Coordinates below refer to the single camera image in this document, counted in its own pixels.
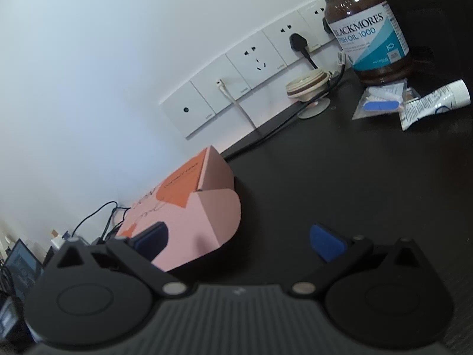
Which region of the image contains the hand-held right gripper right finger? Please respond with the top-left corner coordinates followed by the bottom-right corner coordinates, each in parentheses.
top-left (287, 224), bottom-right (424, 299)

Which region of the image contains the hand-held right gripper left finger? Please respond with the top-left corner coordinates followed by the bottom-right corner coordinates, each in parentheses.
top-left (55, 222), bottom-right (191, 299)

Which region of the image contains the pink cardboard box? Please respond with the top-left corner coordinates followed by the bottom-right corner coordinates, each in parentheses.
top-left (114, 146), bottom-right (242, 272)

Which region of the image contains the clear plastic packet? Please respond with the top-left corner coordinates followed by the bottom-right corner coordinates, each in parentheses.
top-left (352, 80), bottom-right (407, 121)

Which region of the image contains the black desktop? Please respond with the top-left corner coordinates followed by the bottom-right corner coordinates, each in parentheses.
top-left (163, 55), bottom-right (473, 355)

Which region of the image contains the small screen device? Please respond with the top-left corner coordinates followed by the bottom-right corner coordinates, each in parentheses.
top-left (4, 238), bottom-right (43, 300)

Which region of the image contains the round grey metal disc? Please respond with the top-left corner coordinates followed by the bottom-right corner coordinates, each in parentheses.
top-left (297, 98), bottom-right (331, 120)

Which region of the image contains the cream collapsible cup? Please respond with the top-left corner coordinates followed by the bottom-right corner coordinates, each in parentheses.
top-left (286, 70), bottom-right (333, 101)

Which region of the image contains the small white ointment tube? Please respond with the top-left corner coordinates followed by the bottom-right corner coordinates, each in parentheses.
top-left (401, 79), bottom-right (471, 131)

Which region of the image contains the white power socket plate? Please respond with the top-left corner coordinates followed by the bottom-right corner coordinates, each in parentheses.
top-left (262, 7), bottom-right (322, 65)
top-left (297, 0), bottom-right (333, 47)
top-left (225, 30), bottom-right (287, 91)

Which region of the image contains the brown supplement bottle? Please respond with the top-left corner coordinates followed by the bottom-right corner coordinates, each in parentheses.
top-left (320, 0), bottom-right (414, 86)

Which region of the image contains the thin black cable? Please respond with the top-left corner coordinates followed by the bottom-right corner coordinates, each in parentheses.
top-left (72, 201), bottom-right (130, 239)

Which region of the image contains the thick black power cable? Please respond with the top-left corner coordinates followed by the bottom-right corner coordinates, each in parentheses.
top-left (221, 68), bottom-right (346, 159)

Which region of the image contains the white wall socket strip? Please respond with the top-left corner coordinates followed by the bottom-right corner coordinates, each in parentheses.
top-left (160, 80), bottom-right (217, 140)

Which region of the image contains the white network cable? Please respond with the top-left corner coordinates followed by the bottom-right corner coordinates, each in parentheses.
top-left (216, 79), bottom-right (256, 130)

